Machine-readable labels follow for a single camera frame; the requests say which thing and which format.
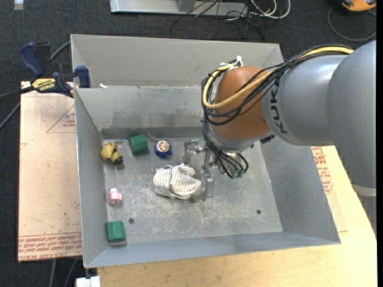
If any white striped cloth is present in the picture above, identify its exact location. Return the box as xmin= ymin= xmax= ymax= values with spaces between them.
xmin=152 ymin=163 xmax=202 ymax=201

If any blue round toy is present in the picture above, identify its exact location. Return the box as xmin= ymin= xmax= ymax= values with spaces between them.
xmin=153 ymin=139 xmax=173 ymax=159

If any pink small toy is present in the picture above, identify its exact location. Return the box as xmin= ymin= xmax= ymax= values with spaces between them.
xmin=107 ymin=187 xmax=123 ymax=205

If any yellow and black toy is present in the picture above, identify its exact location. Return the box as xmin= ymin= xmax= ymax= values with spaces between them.
xmin=99 ymin=141 xmax=124 ymax=165

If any green block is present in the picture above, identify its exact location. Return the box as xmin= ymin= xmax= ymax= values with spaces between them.
xmin=105 ymin=220 xmax=127 ymax=245
xmin=128 ymin=134 xmax=149 ymax=155

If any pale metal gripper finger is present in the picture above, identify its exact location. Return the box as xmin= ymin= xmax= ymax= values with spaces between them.
xmin=200 ymin=169 xmax=217 ymax=199
xmin=183 ymin=139 xmax=208 ymax=164

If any grey metal bin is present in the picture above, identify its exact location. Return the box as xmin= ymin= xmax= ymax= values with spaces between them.
xmin=70 ymin=33 xmax=341 ymax=269

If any brown cardboard board red print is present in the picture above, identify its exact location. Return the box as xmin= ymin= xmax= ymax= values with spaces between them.
xmin=17 ymin=81 xmax=348 ymax=262

